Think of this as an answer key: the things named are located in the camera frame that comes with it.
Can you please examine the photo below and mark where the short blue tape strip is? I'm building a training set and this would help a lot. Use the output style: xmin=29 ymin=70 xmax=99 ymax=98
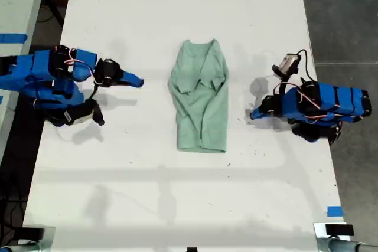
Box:
xmin=327 ymin=205 xmax=344 ymax=218

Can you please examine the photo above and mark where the pale green T-shirt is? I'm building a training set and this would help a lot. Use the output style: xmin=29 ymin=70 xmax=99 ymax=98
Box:
xmin=167 ymin=38 xmax=230 ymax=154

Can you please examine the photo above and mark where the thin black camera cable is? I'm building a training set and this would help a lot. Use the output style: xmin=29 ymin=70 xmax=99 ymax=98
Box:
xmin=295 ymin=48 xmax=311 ymax=83
xmin=88 ymin=80 xmax=100 ymax=101

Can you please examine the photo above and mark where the red white servo wire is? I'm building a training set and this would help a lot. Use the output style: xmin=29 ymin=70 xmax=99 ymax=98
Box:
xmin=63 ymin=47 xmax=103 ymax=86

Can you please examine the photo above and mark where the grey camera box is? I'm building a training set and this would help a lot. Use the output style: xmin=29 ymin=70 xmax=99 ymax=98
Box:
xmin=278 ymin=53 xmax=302 ymax=71

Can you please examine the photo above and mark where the small black box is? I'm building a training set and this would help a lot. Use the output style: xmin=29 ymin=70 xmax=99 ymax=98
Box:
xmin=22 ymin=227 xmax=45 ymax=241
xmin=325 ymin=224 xmax=354 ymax=237

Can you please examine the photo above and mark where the grey metal pipe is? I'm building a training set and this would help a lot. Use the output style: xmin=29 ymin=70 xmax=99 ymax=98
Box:
xmin=317 ymin=237 xmax=378 ymax=252

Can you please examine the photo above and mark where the black camera box white label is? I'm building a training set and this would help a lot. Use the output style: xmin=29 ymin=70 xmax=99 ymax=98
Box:
xmin=60 ymin=106 xmax=93 ymax=127

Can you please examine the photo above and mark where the black camera stalk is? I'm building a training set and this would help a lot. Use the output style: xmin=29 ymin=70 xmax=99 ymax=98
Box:
xmin=85 ymin=98 xmax=106 ymax=126
xmin=272 ymin=64 xmax=299 ymax=95

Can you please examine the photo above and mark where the long blue tape strip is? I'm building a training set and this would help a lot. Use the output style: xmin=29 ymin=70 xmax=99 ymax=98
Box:
xmin=0 ymin=33 xmax=29 ymax=44

